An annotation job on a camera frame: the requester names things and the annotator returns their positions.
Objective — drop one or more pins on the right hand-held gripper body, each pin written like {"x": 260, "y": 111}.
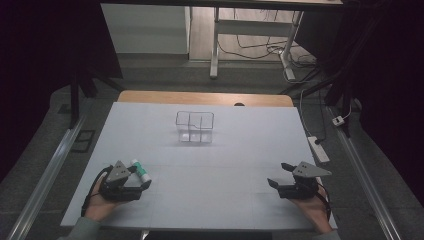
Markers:
{"x": 301, "y": 183}

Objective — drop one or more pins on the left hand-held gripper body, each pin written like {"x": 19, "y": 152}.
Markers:
{"x": 116, "y": 181}

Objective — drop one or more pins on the white green glue stick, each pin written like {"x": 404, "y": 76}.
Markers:
{"x": 141, "y": 172}

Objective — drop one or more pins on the person's left hand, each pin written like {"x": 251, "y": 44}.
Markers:
{"x": 103, "y": 206}

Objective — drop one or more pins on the person's right hand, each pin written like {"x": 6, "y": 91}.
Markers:
{"x": 315, "y": 210}

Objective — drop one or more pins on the white power strip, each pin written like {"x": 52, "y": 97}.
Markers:
{"x": 318, "y": 149}

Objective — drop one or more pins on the white table mat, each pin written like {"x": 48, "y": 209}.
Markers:
{"x": 206, "y": 186}

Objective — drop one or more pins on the small white adapter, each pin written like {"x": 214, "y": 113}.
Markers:
{"x": 338, "y": 120}

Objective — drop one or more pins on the clear plastic organizer box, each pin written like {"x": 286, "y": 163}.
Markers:
{"x": 195, "y": 128}

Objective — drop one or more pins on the black stand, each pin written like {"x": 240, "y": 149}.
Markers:
{"x": 340, "y": 83}
{"x": 75, "y": 100}

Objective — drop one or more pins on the white cabinet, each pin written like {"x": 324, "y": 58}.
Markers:
{"x": 145, "y": 28}

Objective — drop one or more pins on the white metal-legged desk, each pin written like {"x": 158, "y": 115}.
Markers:
{"x": 253, "y": 27}

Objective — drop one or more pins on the metal floor rail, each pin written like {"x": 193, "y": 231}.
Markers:
{"x": 366, "y": 180}
{"x": 43, "y": 180}

